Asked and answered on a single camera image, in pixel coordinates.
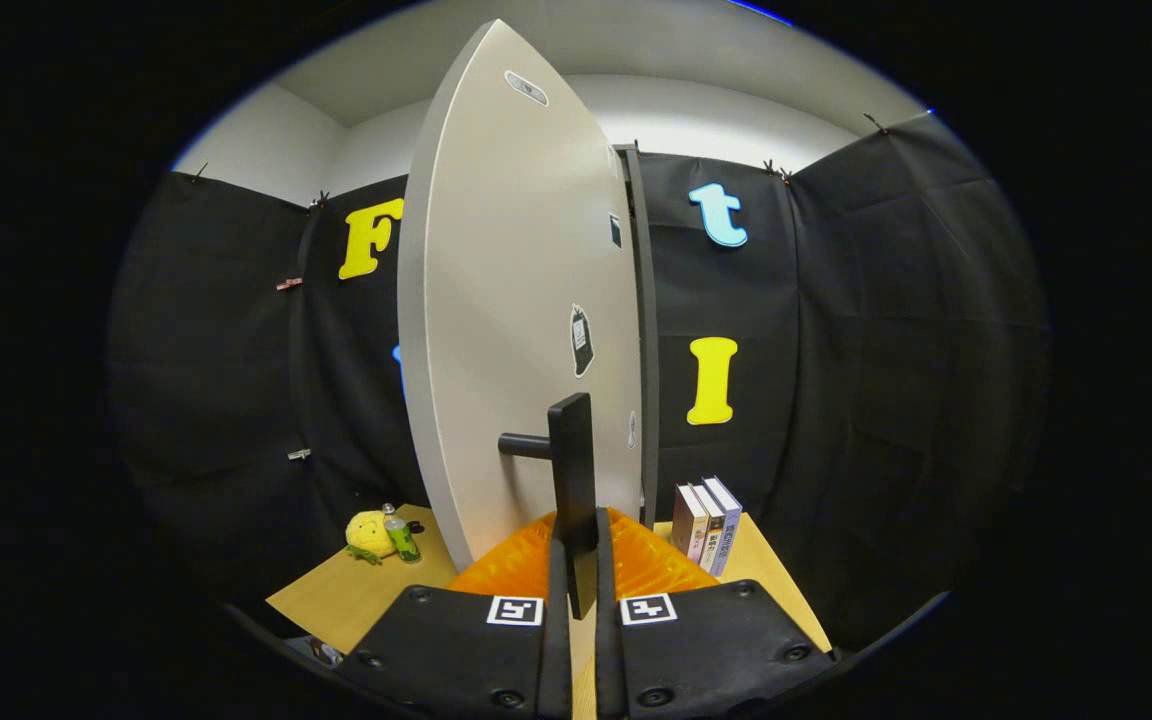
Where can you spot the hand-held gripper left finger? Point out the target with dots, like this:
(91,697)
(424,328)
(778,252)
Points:
(558,660)

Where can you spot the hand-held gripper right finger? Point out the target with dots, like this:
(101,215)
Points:
(608,660)

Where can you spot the beige shoe cabinet door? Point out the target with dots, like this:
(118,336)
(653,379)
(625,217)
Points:
(506,300)

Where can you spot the white book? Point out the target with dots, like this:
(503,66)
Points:
(709,535)

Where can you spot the green bottle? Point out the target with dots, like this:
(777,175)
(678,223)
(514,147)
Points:
(402,540)

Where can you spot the yellow plush toy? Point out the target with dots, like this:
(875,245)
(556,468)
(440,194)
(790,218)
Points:
(368,535)

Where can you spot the black backdrop cloth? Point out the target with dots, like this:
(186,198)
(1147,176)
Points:
(886,350)

